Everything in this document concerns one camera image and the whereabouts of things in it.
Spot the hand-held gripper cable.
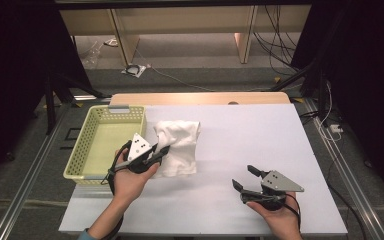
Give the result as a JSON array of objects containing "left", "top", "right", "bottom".
[
  {"left": 283, "top": 192, "right": 303, "bottom": 233},
  {"left": 100, "top": 139, "right": 133, "bottom": 196}
]

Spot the clear plastic bag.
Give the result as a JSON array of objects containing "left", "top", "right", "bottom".
[{"left": 79, "top": 39, "right": 104, "bottom": 69}]

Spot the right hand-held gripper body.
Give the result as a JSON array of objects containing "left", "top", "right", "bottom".
[{"left": 239, "top": 169, "right": 305, "bottom": 212}]

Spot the person's left hand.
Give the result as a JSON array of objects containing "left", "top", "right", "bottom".
[{"left": 108, "top": 148, "right": 161, "bottom": 205}]

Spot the black metal stand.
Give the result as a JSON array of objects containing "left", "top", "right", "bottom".
[
  {"left": 43, "top": 68, "right": 112, "bottom": 136},
  {"left": 268, "top": 59, "right": 331, "bottom": 128}
]

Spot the white adapter cable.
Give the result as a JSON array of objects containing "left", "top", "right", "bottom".
[{"left": 318, "top": 79, "right": 343, "bottom": 143}]

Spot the left hand-held gripper cable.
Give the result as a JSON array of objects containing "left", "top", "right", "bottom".
[{"left": 100, "top": 139, "right": 133, "bottom": 196}]

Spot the pale green plastic basket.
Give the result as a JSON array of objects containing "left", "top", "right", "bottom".
[{"left": 63, "top": 104, "right": 147, "bottom": 186}]

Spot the light wooden table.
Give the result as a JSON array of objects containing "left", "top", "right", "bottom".
[{"left": 109, "top": 92, "right": 292, "bottom": 106}]

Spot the bundle of black cables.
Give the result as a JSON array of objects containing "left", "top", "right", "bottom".
[{"left": 253, "top": 4, "right": 301, "bottom": 76}]

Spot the person's right hand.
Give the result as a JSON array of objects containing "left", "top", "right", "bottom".
[{"left": 245, "top": 191, "right": 303, "bottom": 240}]

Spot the white t-shirt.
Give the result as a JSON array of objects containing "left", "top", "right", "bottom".
[{"left": 153, "top": 119, "right": 202, "bottom": 179}]

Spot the thin white floor cable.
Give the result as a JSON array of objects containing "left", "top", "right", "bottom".
[{"left": 134, "top": 46, "right": 271, "bottom": 93}]

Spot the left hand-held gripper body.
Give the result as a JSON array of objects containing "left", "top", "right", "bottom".
[{"left": 107, "top": 132, "right": 164, "bottom": 175}]

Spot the aluminium floor rail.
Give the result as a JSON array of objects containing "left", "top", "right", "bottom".
[
  {"left": 304, "top": 98, "right": 384, "bottom": 240},
  {"left": 0, "top": 99, "right": 76, "bottom": 240}
]

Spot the plastic bag with black cable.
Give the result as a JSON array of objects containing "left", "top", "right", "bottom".
[{"left": 120, "top": 63, "right": 152, "bottom": 79}]

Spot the black curtain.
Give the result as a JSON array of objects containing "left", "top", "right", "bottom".
[
  {"left": 291, "top": 0, "right": 384, "bottom": 201},
  {"left": 0, "top": 0, "right": 93, "bottom": 188}
]

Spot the right hand-held gripper cable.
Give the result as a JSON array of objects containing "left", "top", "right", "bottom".
[{"left": 283, "top": 192, "right": 303, "bottom": 233}]

